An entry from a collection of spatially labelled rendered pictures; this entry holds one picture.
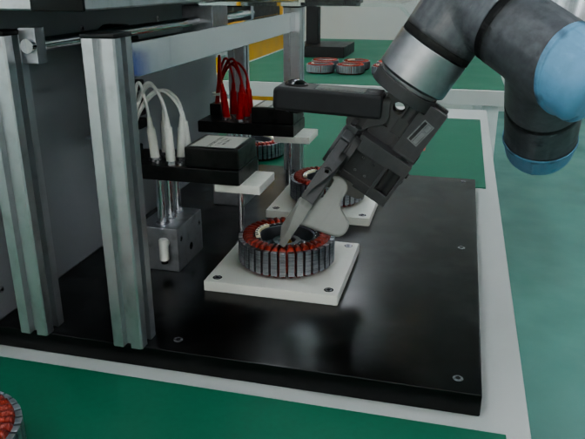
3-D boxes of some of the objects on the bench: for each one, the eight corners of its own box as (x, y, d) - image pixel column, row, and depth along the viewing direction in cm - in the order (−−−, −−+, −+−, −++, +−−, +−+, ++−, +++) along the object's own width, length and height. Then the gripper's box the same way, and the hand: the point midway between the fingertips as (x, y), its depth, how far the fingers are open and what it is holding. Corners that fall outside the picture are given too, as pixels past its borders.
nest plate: (359, 252, 82) (359, 242, 82) (337, 306, 68) (337, 295, 68) (245, 240, 85) (245, 232, 85) (204, 290, 72) (203, 280, 71)
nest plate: (382, 194, 104) (382, 186, 104) (369, 226, 90) (369, 218, 90) (291, 187, 107) (291, 179, 107) (265, 217, 94) (265, 209, 93)
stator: (341, 246, 80) (342, 219, 79) (323, 286, 70) (324, 253, 69) (255, 239, 83) (254, 211, 82) (225, 274, 73) (224, 244, 71)
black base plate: (474, 191, 113) (474, 178, 112) (480, 417, 55) (482, 394, 54) (218, 172, 124) (218, 161, 123) (-4, 344, 65) (-8, 324, 65)
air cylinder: (204, 248, 83) (201, 207, 81) (180, 272, 76) (177, 228, 74) (167, 244, 84) (164, 204, 82) (140, 267, 77) (137, 225, 76)
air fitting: (171, 261, 76) (170, 237, 75) (167, 265, 75) (165, 241, 74) (163, 260, 76) (161, 236, 75) (158, 264, 75) (156, 240, 74)
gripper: (447, 131, 57) (327, 291, 65) (452, 95, 75) (358, 224, 83) (366, 77, 57) (257, 243, 66) (391, 53, 75) (302, 186, 84)
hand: (292, 219), depth 75 cm, fingers open, 14 cm apart
